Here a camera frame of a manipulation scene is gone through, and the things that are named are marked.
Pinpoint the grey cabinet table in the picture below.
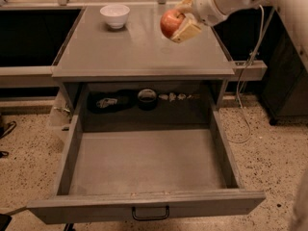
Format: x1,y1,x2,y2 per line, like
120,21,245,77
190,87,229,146
51,4,236,114

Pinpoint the red apple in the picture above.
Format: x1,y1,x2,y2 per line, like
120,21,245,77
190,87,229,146
160,9,185,39

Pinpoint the black drawer handle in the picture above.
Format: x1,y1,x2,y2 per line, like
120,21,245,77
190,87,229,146
132,206,169,221

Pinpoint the black round container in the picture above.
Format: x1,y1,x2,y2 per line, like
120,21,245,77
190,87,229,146
138,89,157,111

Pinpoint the white ceramic bowl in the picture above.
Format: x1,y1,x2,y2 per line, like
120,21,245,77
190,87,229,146
100,4,130,29

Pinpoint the white power cable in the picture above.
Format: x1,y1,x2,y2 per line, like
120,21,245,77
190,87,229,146
226,4,266,144

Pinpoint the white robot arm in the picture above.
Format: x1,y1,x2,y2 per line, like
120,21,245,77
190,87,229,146
177,0,308,65

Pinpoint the black cable on floor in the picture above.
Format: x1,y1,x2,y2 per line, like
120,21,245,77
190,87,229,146
0,119,17,159

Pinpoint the black bag with silver item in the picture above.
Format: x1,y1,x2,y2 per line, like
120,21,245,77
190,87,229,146
87,90,137,114

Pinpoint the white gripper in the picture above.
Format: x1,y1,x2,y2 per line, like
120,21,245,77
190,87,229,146
170,0,228,43

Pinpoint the grey open drawer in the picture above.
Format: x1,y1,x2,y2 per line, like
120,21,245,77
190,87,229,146
27,84,265,224

